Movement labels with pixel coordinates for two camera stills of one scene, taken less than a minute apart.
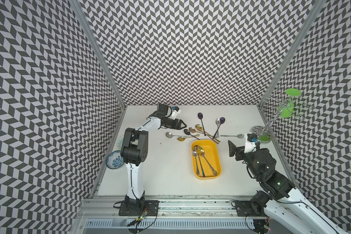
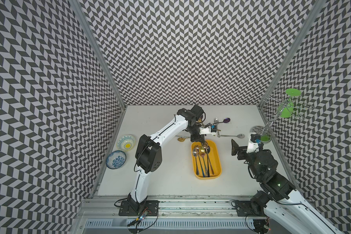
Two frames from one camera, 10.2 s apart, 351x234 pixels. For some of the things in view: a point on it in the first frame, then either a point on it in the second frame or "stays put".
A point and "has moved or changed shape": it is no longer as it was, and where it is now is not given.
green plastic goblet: (286, 110) stays put
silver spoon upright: (218, 122) stays put
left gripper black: (178, 126) -> (199, 137)
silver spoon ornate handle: (195, 153) stays put
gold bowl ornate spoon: (202, 153) has moved or changed shape
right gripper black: (240, 150) stays put
